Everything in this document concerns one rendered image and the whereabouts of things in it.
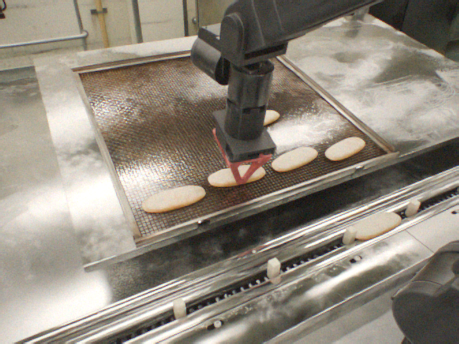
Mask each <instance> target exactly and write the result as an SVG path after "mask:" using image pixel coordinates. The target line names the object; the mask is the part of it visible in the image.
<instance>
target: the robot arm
mask: <svg viewBox="0 0 459 344"><path fill-rule="evenodd" d="M381 1H384V0H235V1H233V2H232V3H231V4H230V5H229V6H227V7H226V9H225V11H224V15H223V20H222V22H221V23H219V24H215V25H208V26H204V27H200V28H199V31H198V37H197V38H196V39H195V41H194V43H193V45H192V48H191V61H192V62H193V64H194V65H195V67H196V68H198V69H200V70H201V71H202V72H204V73H205V74H207V75H208V76H210V77H211V78H212V79H213V80H214V81H216V82H217V83H218V84H220V85H227V100H226V108H225V109H223V110H218V111H215V112H213V115H212V120H215V122H216V128H214V129H213V135H214V137H215V139H216V141H217V144H218V146H219V149H221V152H222V154H223V157H224V159H225V161H226V163H227V166H228V168H230V169H231V170H232V174H233V176H234V179H235V180H236V184H237V185H240V184H245V183H246V182H247V180H248V179H249V178H250V177H251V176H252V175H253V174H254V173H255V171H256V170H257V169H259V168H260V167H261V166H262V165H264V164H265V163H266V162H268V160H270V159H271V156H272V154H274V153H275V149H276V146H277V145H276V143H275V141H274V140H273V138H272V137H271V135H270V134H269V133H268V132H267V130H266V129H265V127H264V120H265V116H266V108H267V104H268V97H269V93H270V90H271V85H272V81H273V74H274V69H275V65H274V63H273V62H272V61H271V60H269V59H271V58H274V57H278V56H281V55H286V51H287V47H288V42H291V40H295V39H297V38H299V37H302V36H304V35H306V33H309V32H311V31H314V30H316V29H319V28H321V27H323V26H325V25H326V24H327V23H330V22H333V21H334V20H337V19H339V18H343V17H345V16H347V15H350V14H352V13H355V12H358V11H360V10H363V9H365V8H368V7H371V5H374V4H376V3H379V2H381ZM248 162H253V163H252V164H251V166H250V167H249V168H248V169H247V172H246V173H245V174H244V176H242V177H241V176H240V172H238V167H239V166H240V164H244V163H248ZM391 300H392V301H393V303H392V311H393V317H394V319H395V322H396V324H397V325H398V328H399V329H400V331H401V332H402V334H403V335H404V338H403V339H402V342H401V344H459V240H453V241H450V242H448V244H446V245H444V246H442V247H441V248H439V249H438V250H437V251H436V252H435V253H434V254H433V256H431V258H429V260H428V262H427V264H426V265H425V266H424V267H423V268H422V269H421V270H420V271H419V270H417V271H416V272H415V273H414V278H412V279H411V280H410V281H409V282H408V284H407V285H406V286H405V287H404V288H403V289H402V288H401V287H400V288H399V289H398V290H397V291H396V292H395V293H394V294H393V295H392V297H391Z"/></svg>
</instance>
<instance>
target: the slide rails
mask: <svg viewBox="0 0 459 344"><path fill-rule="evenodd" d="M457 187H459V175H457V176H455V177H453V178H451V179H448V180H445V181H443V182H440V184H437V185H435V186H431V187H429V188H427V189H424V190H421V191H419V192H416V193H414V194H413V195H411V196H409V197H405V198H403V199H400V200H398V201H395V202H393V203H390V204H389V205H386V206H385V207H382V208H378V209H377V210H374V211H372V212H369V213H366V214H365V215H363V216H360V217H358V218H354V219H352V220H349V221H348V222H345V223H342V224H341V225H339V226H336V227H334V228H331V229H328V230H326V231H323V232H320V233H319V234H318V235H315V236H312V237H310V238H307V239H305V240H302V241H299V242H296V243H294V244H293V245H291V246H287V247H285V248H282V249H281V250H277V251H275V252H273V253H272V254H269V255H266V256H264V257H261V258H259V259H256V260H253V261H251V262H248V263H245V264H244V265H243V266H239V267H237V268H234V269H232V270H228V271H226V272H224V273H222V274H218V276H215V277H213V278H210V279H207V280H205V281H202V282H200V283H197V284H194V285H192V286H190V287H186V289H183V290H181V291H178V292H175V293H173V294H171V295H168V296H165V297H163V298H160V299H158V300H155V301H152V302H149V303H148V304H147V305H144V306H140V307H139V308H136V309H134V310H131V311H128V312H126V313H123V314H121V315H118V316H115V317H113V318H111V319H108V320H106V321H102V322H101V323H98V324H97V325H95V326H92V327H90V328H86V329H84V330H82V331H80V332H77V333H74V334H71V335H69V336H66V337H64V338H62V339H58V340H56V341H53V342H52V343H49V344H94V343H97V342H99V341H102V340H104V339H107V338H109V337H110V336H113V335H115V334H117V333H119V332H121V331H124V330H126V329H129V328H132V327H134V326H136V325H139V324H142V323H144V322H146V321H149V320H151V319H154V318H156V317H158V316H161V315H162V314H163V313H167V312H169V311H172V310H173V304H172V300H175V299H177V298H180V297H182V299H183V300H184V304H185V305H186V304H189V303H192V302H194V301H195V300H198V299H200V298H203V297H204V296H207V295H210V294H212V293H214V292H216V291H220V290H222V289H225V288H226V287H228V286H230V285H233V284H235V283H237V282H240V281H243V280H245V279H247V278H251V277H252V276H253V275H256V274H258V273H261V272H263V271H266V270H267V268H268V260H271V259H274V258H276V259H277V260H278V262H279V263H284V262H286V261H289V260H291V259H294V258H296V257H299V256H301V255H303V254H305V253H308V252H309V251H311V250H315V249H317V248H320V247H321V246H325V244H328V243H330V242H332V241H336V240H338V239H340V238H342V237H343V236H344V232H346V228H347V227H350V226H354V224H355V223H358V222H359V221H361V220H363V219H365V218H367V217H370V216H373V215H374V214H378V213H381V212H394V213H396V214H397V213H399V212H401V211H404V210H406V208H407V207H408V204H409V201H410V200H413V199H416V200H417V201H418V202H420V203H422V202H424V201H427V200H429V199H431V198H434V197H437V196H439V195H441V194H442V193H444V192H447V191H448V190H452V189H454V188H457ZM458 202H459V194H458V195H457V196H455V197H452V198H450V199H447V200H445V201H442V202H440V203H438V204H436V205H433V206H432V207H429V208H428V209H426V210H423V211H420V212H417V213H416V214H413V215H411V216H410V217H408V218H405V219H403V220H401V222H400V224H399V225H398V226H397V227H395V228H394V229H392V230H390V231H388V232H386V233H384V234H381V235H379V236H376V237H374V238H372V239H368V240H356V241H354V242H351V243H349V244H347V245H344V246H343V247H341V248H339V249H337V250H333V251H331V252H329V253H327V254H325V255H321V257H319V258H317V259H314V260H311V261H308V262H307V263H304V264H301V265H299V266H298V267H297V268H294V269H292V270H288V271H287V272H284V273H282V274H279V275H277V276H275V277H274V278H272V279H268V280H267V281H264V282H262V283H259V284H257V285H254V286H252V287H251V288H248V289H246V290H244V291H242V292H239V293H236V294H234V295H232V296H229V297H227V298H224V299H223V300H222V301H220V302H216V303H214V304H211V305H210V306H207V307H204V308H202V309H200V310H198V311H195V312H193V313H191V314H190V315H187V316H184V317H182V318H180V319H177V320H175V321H172V322H170V323H168V324H165V325H164V326H161V327H158V328H156V329H154V330H153V331H150V332H148V333H145V334H143V335H141V336H138V337H136V338H133V339H131V340H129V341H127V342H124V343H121V344H148V343H152V342H154V341H156V340H159V339H161V338H163V337H165V336H168V335H170V334H172V333H175V332H177V331H179V330H181V329H184V328H187V326H190V325H192V324H194V323H196V322H199V321H201V320H203V319H205V318H207V317H211V316H213V315H215V314H217V313H220V312H221V311H223V310H225V309H228V308H230V307H232V306H235V305H237V304H239V303H241V302H244V301H246V300H247V299H249V298H252V297H254V296H256V295H259V294H261V293H264V292H265V291H268V290H270V289H273V287H276V286H278V285H280V284H283V283H286V282H288V281H290V280H293V279H295V278H296V277H297V276H300V275H302V274H305V273H307V272H310V271H312V270H315V269H316V268H318V267H320V266H322V265H324V264H327V263H329V262H331V261H333V260H336V259H339V258H340V257H341V256H344V255H347V254H348V253H351V252H353V251H355V250H357V249H360V248H361V247H363V246H365V245H367V244H371V243H372V242H375V241H377V240H379V239H381V238H383V237H385V236H387V235H389V234H391V233H394V232H396V231H399V230H401V229H403V228H404V227H406V226H409V225H411V224H413V223H415V222H418V221H420V220H423V219H425V218H426V217H428V216H430V215H432V214H435V213H437V212H440V211H441V210H444V209H446V208H448V207H449V206H452V205H454V204H456V203H458Z"/></svg>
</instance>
